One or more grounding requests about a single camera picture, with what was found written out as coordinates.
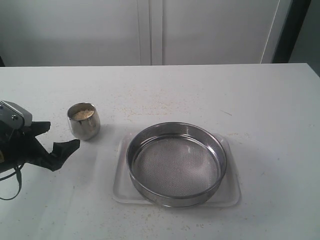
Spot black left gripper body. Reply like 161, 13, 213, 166
0, 120, 36, 173

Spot stainless steel cup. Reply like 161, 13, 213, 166
67, 102, 101, 141

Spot yellow and white grain mixture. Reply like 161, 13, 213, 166
71, 109, 95, 121

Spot round steel mesh sieve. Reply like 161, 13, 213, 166
125, 122, 228, 208

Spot clear plastic tray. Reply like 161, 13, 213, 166
112, 131, 242, 208

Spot white cabinet doors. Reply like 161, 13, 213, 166
0, 0, 292, 67

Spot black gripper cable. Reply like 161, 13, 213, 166
0, 162, 23, 201

